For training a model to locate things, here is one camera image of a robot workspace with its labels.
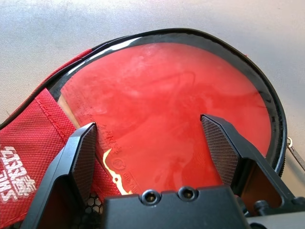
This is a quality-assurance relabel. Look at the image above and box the red black paddle case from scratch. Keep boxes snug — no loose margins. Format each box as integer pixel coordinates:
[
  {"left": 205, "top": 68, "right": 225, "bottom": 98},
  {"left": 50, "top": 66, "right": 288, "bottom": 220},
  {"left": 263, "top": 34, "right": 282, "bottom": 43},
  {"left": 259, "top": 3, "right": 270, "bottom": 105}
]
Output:
[{"left": 0, "top": 28, "right": 305, "bottom": 229}]

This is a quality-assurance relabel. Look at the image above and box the red ping-pong paddle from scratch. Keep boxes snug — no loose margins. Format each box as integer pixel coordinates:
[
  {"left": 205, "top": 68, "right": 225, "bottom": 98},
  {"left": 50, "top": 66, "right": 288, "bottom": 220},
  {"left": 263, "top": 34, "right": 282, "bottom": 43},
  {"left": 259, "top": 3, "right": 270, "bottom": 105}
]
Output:
[{"left": 58, "top": 42, "right": 273, "bottom": 194}]

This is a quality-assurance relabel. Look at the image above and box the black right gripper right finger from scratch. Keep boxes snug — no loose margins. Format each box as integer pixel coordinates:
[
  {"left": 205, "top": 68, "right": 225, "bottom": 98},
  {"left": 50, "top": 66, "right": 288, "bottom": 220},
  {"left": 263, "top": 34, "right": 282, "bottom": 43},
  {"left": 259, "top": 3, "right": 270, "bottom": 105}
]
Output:
[{"left": 200, "top": 114, "right": 298, "bottom": 216}]

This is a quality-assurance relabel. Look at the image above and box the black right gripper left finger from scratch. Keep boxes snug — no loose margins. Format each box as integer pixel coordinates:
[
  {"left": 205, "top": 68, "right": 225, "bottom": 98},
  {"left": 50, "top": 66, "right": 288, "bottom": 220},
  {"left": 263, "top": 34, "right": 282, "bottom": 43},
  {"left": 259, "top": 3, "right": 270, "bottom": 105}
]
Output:
[{"left": 20, "top": 122, "right": 97, "bottom": 229}]

